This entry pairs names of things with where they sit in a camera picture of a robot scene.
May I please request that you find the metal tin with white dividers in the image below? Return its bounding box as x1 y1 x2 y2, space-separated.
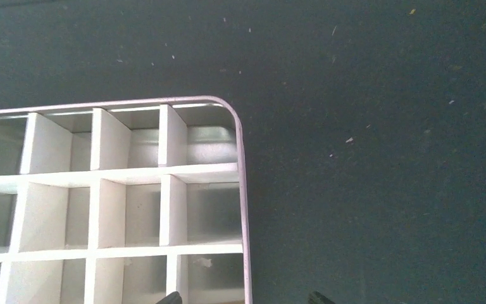
0 96 252 303

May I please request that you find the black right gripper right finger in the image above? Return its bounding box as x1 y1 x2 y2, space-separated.
307 291 335 304

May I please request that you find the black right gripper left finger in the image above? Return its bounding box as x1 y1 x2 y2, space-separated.
156 291 183 304

